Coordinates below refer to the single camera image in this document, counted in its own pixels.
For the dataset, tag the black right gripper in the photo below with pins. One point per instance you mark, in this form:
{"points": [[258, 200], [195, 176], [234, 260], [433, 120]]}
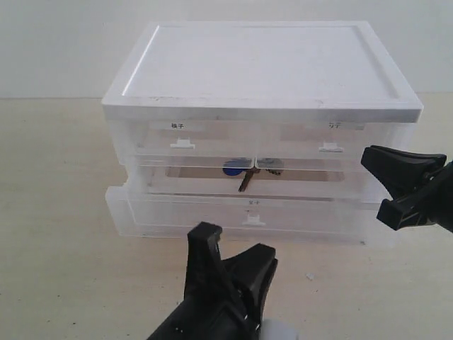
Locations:
{"points": [[420, 186]]}

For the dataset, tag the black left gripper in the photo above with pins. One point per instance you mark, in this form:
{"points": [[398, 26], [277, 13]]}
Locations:
{"points": [[224, 298]]}

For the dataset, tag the top right small drawer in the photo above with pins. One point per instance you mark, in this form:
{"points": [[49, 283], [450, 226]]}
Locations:
{"points": [[311, 146]]}

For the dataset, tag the small drawer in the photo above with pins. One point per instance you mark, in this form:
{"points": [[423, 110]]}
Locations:
{"points": [[197, 143], [311, 146]]}

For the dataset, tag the top left small drawer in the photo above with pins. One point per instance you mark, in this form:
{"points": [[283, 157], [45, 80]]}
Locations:
{"points": [[197, 143]]}

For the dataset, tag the white translucent drawer cabinet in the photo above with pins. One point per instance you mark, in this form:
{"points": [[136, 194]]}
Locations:
{"points": [[261, 73]]}

